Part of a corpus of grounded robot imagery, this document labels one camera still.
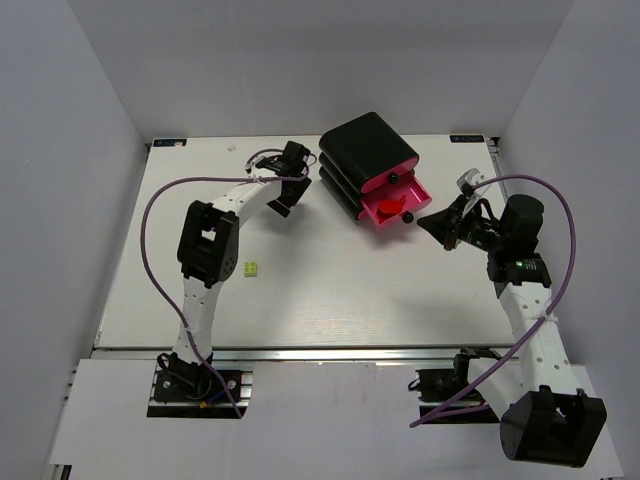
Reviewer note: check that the pale yellow small lego brick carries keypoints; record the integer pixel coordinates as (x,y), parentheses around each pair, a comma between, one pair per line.
(250,269)

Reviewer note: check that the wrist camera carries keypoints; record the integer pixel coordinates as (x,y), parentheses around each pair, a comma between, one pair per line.
(265,160)
(468,184)

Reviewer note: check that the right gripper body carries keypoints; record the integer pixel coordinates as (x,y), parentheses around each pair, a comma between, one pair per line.
(454,228)

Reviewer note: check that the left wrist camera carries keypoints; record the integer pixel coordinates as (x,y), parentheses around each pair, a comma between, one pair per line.
(265,160)

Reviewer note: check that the pink drawer with black knob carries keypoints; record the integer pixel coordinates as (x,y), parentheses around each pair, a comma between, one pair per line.
(389,176)

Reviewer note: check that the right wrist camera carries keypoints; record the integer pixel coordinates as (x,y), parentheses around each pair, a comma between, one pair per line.
(468,184)

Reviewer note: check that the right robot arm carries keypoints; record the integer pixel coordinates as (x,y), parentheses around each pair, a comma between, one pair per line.
(544,414)

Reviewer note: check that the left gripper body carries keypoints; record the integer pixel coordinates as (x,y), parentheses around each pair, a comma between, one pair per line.
(288,201)

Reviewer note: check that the red round lego block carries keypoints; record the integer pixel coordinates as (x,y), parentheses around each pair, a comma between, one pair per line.
(388,208)

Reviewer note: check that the black drawer cabinet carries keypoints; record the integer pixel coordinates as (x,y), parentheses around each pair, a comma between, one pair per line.
(354,152)

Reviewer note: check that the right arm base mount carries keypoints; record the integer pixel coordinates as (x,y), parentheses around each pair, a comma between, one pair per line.
(435,385)

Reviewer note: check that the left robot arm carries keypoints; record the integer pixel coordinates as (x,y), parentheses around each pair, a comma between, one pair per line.
(208,251)

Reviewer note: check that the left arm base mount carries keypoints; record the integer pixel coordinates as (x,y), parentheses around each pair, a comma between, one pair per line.
(183,390)

